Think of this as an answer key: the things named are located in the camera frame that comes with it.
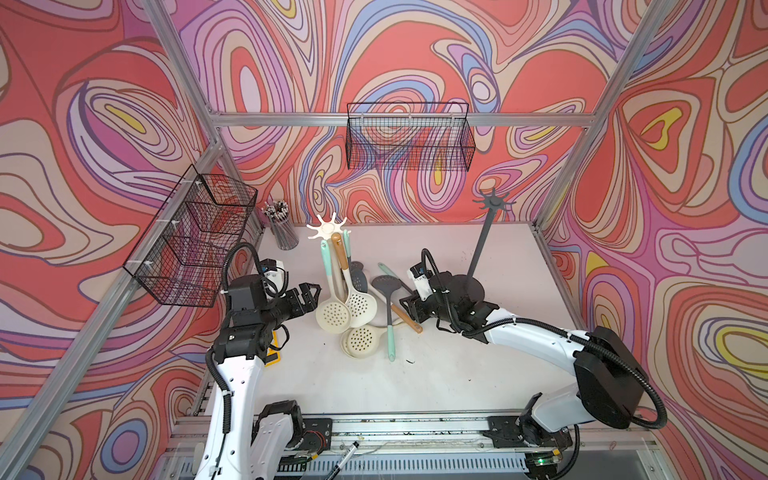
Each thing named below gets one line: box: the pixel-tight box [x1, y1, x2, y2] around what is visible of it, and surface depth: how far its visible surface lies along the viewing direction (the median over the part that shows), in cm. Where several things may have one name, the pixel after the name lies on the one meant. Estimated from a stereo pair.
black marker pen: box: [325, 441, 360, 480], surface depth 71 cm
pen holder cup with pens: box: [261, 200, 299, 251], surface depth 103 cm
